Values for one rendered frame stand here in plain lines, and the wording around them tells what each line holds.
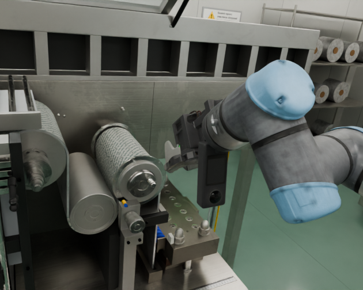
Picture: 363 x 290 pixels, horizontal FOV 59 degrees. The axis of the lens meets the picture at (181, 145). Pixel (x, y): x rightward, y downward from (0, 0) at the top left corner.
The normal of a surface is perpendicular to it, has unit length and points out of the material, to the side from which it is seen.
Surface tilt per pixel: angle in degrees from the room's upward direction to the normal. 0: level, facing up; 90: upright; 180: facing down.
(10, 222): 90
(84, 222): 90
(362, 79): 90
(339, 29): 90
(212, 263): 0
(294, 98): 50
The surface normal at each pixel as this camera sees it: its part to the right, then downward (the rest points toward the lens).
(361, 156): -0.45, -0.44
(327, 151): 0.43, -0.60
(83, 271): 0.11, -0.92
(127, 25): 0.44, 0.39
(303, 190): -0.27, 0.00
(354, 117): -0.89, 0.08
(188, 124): 0.40, -0.29
